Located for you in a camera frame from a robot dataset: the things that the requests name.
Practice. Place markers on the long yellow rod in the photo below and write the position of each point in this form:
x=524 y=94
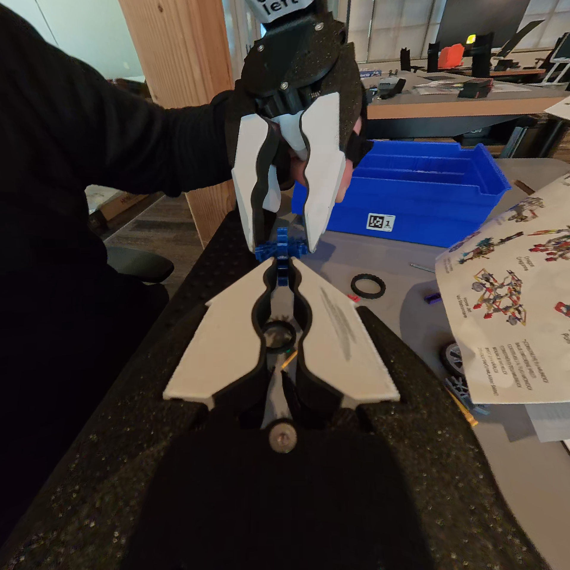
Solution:
x=467 y=416

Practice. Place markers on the thin grey rod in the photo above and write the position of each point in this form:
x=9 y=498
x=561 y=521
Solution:
x=422 y=267

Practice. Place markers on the black wheel with grey hub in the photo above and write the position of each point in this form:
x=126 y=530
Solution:
x=450 y=358

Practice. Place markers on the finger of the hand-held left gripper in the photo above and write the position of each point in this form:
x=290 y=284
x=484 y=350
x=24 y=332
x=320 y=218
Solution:
x=325 y=156
x=245 y=178

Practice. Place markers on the toy model picture sheet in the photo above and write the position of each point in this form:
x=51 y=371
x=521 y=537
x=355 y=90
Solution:
x=512 y=338

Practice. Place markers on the wooden post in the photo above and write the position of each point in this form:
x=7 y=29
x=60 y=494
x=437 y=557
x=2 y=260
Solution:
x=178 y=53

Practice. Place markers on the black computer monitor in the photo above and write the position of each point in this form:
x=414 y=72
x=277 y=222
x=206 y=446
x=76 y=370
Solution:
x=483 y=18

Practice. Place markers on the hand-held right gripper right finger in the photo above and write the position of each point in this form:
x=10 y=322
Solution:
x=347 y=352

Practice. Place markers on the purple connector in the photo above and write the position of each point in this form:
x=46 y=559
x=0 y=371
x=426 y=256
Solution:
x=431 y=297

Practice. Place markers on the wooden office desk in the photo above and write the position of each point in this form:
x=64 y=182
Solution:
x=445 y=109

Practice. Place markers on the red plastic box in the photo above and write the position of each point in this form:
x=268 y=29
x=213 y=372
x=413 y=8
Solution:
x=450 y=55

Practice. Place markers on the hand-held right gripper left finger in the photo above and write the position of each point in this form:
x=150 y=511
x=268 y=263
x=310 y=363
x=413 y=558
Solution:
x=218 y=347

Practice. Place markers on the office chair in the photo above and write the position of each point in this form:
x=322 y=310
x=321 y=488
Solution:
x=142 y=265

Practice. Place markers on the blue plastic bin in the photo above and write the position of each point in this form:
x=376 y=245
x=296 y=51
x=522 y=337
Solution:
x=423 y=200

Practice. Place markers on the grey fan connector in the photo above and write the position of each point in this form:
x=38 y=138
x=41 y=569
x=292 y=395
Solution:
x=458 y=389

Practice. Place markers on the person's left hand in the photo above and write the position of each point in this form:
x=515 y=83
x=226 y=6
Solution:
x=299 y=171

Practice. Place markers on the person's left forearm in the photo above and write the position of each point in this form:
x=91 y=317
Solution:
x=133 y=133

